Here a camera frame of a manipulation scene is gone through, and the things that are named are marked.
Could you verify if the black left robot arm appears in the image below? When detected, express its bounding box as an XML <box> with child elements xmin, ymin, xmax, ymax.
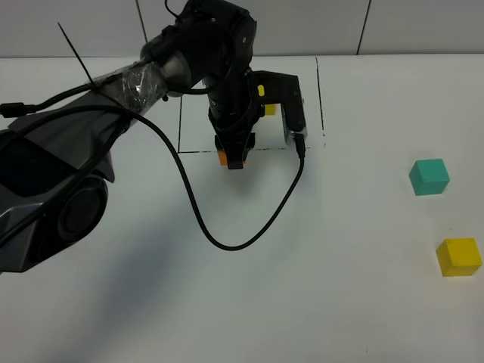
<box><xmin>1</xmin><ymin>1</ymin><xmax>259</xmax><ymax>272</ymax></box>

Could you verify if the yellow template block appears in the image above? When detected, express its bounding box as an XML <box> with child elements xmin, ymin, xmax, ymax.
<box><xmin>264</xmin><ymin>104</ymin><xmax>277</xmax><ymax>116</ymax></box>

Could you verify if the black camera cable left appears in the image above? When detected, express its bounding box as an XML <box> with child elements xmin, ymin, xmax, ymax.
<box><xmin>0</xmin><ymin>81</ymin><xmax>306</xmax><ymax>251</ymax></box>

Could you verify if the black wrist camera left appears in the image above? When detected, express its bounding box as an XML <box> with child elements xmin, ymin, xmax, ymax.
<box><xmin>253</xmin><ymin>70</ymin><xmax>307</xmax><ymax>154</ymax></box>

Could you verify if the orange block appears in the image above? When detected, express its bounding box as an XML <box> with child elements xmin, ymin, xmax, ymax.
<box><xmin>217</xmin><ymin>150</ymin><xmax>246</xmax><ymax>169</ymax></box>

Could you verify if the teal block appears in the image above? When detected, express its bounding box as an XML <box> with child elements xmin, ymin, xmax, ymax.
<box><xmin>409</xmin><ymin>159</ymin><xmax>450</xmax><ymax>196</ymax></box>

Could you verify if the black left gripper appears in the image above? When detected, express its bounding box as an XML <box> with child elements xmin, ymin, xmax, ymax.
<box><xmin>208</xmin><ymin>67</ymin><xmax>262</xmax><ymax>169</ymax></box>

